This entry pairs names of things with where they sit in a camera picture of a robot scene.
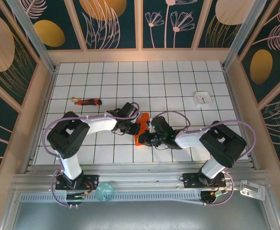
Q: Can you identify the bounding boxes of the orange cloth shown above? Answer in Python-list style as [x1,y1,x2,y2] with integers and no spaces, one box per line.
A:
[134,112,153,147]

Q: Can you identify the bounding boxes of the white square clock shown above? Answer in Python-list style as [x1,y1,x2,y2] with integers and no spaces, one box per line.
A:
[193,91,212,108]

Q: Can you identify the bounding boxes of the orange black utility knife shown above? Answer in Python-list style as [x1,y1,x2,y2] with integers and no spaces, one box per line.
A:
[74,98,103,107]

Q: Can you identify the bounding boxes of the clear teal glass bowl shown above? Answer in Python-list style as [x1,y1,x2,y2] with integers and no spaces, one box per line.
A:
[95,182,115,202]

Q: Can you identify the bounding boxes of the small black circuit board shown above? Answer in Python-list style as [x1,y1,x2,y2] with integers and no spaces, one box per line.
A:
[200,190,228,204]
[65,192,88,201]

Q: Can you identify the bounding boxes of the aluminium front rail frame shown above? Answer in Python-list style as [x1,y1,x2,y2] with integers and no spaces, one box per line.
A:
[10,162,270,192]

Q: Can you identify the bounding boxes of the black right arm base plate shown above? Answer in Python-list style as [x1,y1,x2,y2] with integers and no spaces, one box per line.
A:
[182,172,226,190]

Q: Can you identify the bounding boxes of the grey slotted cable duct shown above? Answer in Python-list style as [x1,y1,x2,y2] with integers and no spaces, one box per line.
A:
[19,193,203,203]

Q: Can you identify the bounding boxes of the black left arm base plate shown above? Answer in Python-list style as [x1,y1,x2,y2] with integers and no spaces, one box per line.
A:
[55,174,100,190]

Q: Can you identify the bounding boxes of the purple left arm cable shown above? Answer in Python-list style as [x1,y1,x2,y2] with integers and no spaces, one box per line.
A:
[45,102,142,208]

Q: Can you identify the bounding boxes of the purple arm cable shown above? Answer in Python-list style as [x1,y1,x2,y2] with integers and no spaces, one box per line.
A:
[151,110,257,207]
[45,102,142,208]

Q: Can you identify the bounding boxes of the aluminium side rail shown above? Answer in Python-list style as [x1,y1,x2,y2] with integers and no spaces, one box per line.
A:
[22,68,58,173]
[222,67,259,170]

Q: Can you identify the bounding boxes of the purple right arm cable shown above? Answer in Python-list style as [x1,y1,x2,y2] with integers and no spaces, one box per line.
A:
[151,110,257,207]

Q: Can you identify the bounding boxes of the white bracket clip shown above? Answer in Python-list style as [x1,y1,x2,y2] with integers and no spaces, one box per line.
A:
[239,180,267,201]

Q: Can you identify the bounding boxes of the aluminium corner post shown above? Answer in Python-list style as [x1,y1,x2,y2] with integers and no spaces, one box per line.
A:
[7,0,58,72]
[222,0,275,70]

